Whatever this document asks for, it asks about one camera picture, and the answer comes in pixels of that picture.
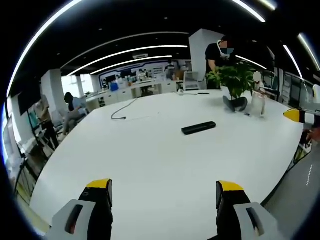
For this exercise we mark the blue box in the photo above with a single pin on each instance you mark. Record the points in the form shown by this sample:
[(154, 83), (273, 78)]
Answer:
[(114, 87)]

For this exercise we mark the clear plastic bag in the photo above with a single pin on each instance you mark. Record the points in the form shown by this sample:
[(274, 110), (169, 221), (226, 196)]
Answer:
[(258, 103)]

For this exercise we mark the black remote control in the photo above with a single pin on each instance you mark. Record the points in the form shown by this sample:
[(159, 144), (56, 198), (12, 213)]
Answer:
[(198, 127)]

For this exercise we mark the white box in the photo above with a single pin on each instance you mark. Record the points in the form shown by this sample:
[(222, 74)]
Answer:
[(191, 80)]

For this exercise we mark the white counter cabinets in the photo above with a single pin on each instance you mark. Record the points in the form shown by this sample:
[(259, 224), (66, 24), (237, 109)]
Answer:
[(135, 91)]

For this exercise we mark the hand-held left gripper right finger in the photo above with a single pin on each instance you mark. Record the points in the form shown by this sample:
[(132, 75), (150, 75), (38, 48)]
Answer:
[(240, 215)]

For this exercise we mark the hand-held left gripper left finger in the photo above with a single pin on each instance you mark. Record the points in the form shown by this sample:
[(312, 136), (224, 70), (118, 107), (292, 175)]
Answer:
[(82, 217)]

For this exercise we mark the green potted plant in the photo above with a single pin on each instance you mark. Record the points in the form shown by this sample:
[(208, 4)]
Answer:
[(231, 82)]

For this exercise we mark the black flat device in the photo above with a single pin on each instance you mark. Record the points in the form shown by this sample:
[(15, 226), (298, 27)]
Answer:
[(203, 93)]

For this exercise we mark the small white round device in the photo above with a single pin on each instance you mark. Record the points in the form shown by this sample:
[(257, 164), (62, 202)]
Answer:
[(180, 93)]

